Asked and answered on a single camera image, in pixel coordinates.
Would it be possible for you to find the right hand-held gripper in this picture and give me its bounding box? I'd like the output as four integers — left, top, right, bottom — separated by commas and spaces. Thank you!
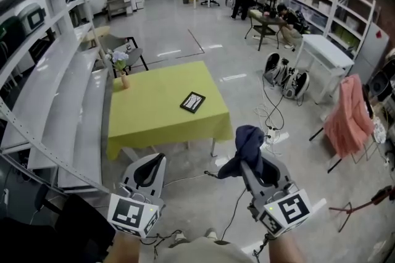
239, 151, 312, 238

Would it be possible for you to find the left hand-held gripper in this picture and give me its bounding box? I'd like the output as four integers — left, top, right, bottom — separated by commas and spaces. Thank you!
107, 152, 168, 240

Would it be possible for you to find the dark blue cloth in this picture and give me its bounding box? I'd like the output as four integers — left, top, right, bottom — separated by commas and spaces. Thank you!
217, 125, 267, 185

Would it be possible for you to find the person's right forearm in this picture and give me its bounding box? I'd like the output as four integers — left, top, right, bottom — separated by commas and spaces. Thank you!
267, 235, 315, 263

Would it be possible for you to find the person's left forearm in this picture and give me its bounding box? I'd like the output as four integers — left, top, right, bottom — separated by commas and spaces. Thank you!
112, 232, 155, 263

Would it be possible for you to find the table with green tablecloth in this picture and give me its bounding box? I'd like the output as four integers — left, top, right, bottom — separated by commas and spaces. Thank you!
106, 60, 235, 161

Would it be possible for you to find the pink cloth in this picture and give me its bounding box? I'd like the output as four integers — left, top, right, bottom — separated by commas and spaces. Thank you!
323, 73, 376, 159

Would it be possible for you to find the red stand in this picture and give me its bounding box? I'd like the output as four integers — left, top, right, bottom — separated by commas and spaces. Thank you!
328, 186, 395, 233

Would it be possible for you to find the grey chair with black legs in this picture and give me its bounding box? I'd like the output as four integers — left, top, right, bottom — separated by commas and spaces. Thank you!
98, 34, 149, 73

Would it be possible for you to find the pale blue flower bunch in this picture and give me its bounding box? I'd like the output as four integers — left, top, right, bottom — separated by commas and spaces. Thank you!
104, 49, 130, 73

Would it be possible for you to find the patterned white bag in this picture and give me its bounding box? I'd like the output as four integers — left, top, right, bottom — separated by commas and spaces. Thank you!
372, 116, 386, 144

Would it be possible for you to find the white table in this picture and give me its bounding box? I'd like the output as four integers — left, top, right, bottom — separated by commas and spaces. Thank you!
295, 34, 356, 105

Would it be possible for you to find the round wooden table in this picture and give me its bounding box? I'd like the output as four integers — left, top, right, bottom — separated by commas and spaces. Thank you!
83, 26, 111, 48

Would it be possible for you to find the black round device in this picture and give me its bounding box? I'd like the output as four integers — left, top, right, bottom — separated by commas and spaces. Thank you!
368, 58, 395, 99

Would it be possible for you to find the dark folding table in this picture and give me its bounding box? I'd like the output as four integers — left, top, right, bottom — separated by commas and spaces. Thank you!
244, 9, 287, 51

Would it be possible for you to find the green box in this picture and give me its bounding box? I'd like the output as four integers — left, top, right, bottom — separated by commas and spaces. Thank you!
335, 23, 361, 47

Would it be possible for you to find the grey metal locker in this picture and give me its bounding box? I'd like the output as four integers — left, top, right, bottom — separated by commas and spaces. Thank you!
354, 20, 390, 85

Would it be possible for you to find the stack of clear storage bins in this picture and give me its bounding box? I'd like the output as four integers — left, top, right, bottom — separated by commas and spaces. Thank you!
282, 0, 333, 31

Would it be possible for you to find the grey white case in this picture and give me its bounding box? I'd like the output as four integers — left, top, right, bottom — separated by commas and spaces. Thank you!
17, 2, 47, 37

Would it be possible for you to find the dark green case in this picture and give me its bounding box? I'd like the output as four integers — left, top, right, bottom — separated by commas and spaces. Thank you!
0, 16, 25, 59

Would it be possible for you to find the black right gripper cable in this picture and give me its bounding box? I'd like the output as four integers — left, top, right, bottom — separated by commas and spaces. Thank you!
252, 233, 274, 263

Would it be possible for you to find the white floor cable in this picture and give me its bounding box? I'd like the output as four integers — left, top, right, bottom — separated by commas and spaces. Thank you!
254, 101, 289, 157

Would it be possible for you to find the black floor cable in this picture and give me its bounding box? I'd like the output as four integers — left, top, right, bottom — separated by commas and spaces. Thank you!
262, 69, 285, 132

